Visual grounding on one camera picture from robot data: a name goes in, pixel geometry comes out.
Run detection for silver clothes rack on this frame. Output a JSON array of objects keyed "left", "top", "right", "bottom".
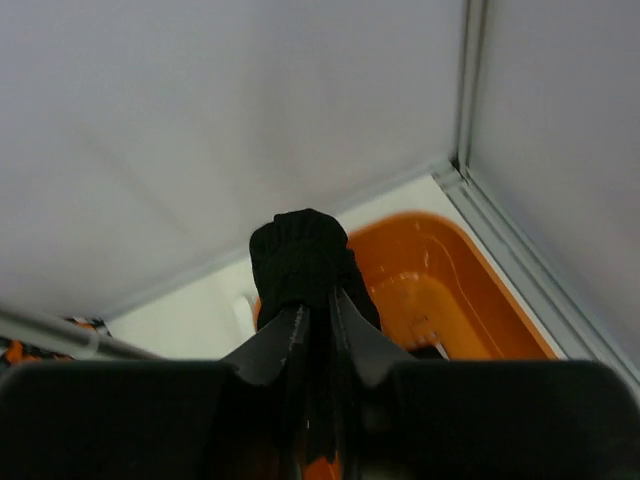
[{"left": 0, "top": 294, "right": 256, "bottom": 361}]

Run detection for black shorts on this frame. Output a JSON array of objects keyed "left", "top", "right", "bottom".
[{"left": 249, "top": 208, "right": 381, "bottom": 463}]

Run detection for orange plastic basket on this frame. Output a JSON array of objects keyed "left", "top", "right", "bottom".
[{"left": 252, "top": 210, "right": 560, "bottom": 480}]

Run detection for orange camouflage shorts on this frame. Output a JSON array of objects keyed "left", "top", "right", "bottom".
[{"left": 1, "top": 317, "right": 111, "bottom": 372}]

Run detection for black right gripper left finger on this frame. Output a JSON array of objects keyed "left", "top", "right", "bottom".
[{"left": 1, "top": 306, "right": 309, "bottom": 479}]

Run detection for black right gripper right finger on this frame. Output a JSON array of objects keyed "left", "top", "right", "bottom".
[{"left": 329, "top": 290, "right": 639, "bottom": 479}]

